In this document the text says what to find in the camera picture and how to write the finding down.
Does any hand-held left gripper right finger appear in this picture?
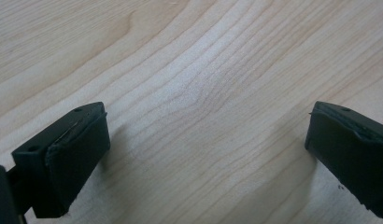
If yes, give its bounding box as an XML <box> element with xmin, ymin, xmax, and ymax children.
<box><xmin>305</xmin><ymin>101</ymin><xmax>383</xmax><ymax>219</ymax></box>

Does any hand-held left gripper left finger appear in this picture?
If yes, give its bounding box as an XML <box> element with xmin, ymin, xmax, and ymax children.
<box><xmin>10</xmin><ymin>101</ymin><xmax>111</xmax><ymax>219</ymax></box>

